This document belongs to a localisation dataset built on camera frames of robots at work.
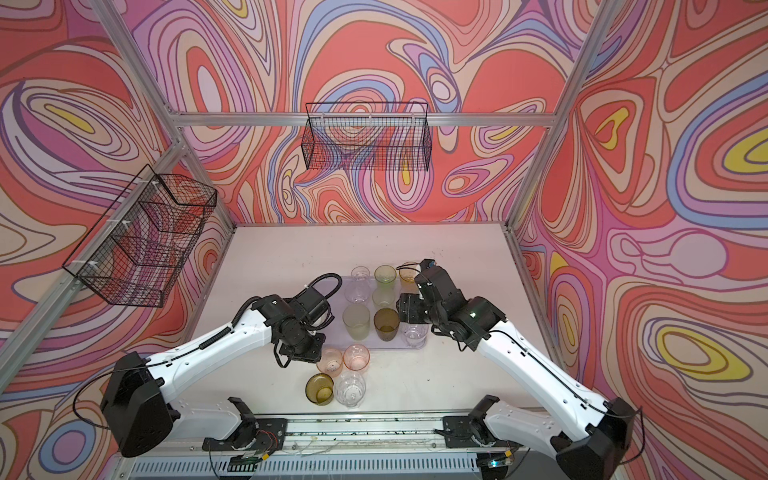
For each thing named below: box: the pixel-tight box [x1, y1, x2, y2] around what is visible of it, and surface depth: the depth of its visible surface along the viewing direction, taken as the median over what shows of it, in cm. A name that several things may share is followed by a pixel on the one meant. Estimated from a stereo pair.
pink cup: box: [343, 344, 371, 371], surface depth 82 cm
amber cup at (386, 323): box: [374, 307, 401, 342], surface depth 90 cm
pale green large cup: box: [342, 303, 371, 342], surface depth 86 cm
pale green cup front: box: [372, 288, 394, 309], surface depth 97 cm
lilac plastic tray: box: [316, 276, 429, 349], surface depth 90 cm
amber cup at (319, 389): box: [305, 373, 334, 407], surface depth 77 cm
